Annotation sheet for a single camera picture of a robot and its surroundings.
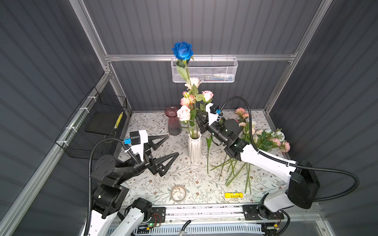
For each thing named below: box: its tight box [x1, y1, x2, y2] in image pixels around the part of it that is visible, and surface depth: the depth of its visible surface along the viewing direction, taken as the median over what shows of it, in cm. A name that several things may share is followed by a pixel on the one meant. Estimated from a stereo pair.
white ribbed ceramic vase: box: [188, 130, 203, 163], surface depth 82 cm
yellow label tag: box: [223, 192, 244, 199], surface depth 80 cm
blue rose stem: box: [171, 41, 195, 89], surface depth 52 cm
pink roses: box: [176, 77, 215, 140], surface depth 70 cm
